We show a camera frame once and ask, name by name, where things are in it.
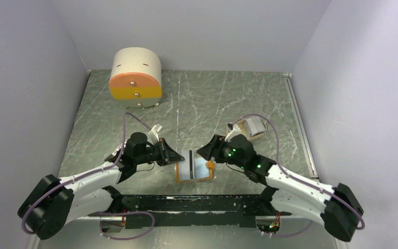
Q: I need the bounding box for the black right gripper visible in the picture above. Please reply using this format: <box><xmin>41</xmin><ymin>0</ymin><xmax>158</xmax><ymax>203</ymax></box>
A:
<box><xmin>197</xmin><ymin>134</ymin><xmax>246</xmax><ymax>170</ymax></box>

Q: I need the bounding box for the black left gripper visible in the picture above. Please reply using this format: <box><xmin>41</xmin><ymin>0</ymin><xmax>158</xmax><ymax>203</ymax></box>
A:
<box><xmin>135</xmin><ymin>137</ymin><xmax>184</xmax><ymax>167</ymax></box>

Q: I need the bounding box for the orange blue card holder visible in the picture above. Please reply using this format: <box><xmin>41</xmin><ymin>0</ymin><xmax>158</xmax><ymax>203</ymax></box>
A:
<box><xmin>175</xmin><ymin>150</ymin><xmax>215</xmax><ymax>183</ymax></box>

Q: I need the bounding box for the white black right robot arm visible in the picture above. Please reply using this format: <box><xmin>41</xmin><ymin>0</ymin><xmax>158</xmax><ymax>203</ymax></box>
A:
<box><xmin>197</xmin><ymin>135</ymin><xmax>364</xmax><ymax>242</ymax></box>

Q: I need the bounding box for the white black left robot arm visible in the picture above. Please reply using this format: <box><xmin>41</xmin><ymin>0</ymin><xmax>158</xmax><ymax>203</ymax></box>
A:
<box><xmin>17</xmin><ymin>132</ymin><xmax>184</xmax><ymax>240</ymax></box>

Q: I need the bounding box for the stack of grey cards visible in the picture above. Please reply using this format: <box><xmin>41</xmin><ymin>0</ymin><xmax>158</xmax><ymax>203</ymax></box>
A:
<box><xmin>245</xmin><ymin>116</ymin><xmax>267</xmax><ymax>137</ymax></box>

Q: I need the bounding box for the beige oval tray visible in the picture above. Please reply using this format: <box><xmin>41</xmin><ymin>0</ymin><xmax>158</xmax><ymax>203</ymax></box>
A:
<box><xmin>225</xmin><ymin>116</ymin><xmax>267</xmax><ymax>141</ymax></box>

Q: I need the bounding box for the beige orange drawer cabinet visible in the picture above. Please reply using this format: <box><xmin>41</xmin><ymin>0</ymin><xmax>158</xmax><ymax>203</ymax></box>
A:
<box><xmin>108</xmin><ymin>47</ymin><xmax>162</xmax><ymax>108</ymax></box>

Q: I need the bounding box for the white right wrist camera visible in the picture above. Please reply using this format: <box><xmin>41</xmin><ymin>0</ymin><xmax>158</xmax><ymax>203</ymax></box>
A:
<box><xmin>225</xmin><ymin>123</ymin><xmax>243</xmax><ymax>142</ymax></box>

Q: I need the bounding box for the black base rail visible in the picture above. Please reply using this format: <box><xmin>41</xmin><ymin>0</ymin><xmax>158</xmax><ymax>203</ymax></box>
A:
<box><xmin>103</xmin><ymin>187</ymin><xmax>277</xmax><ymax>229</ymax></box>

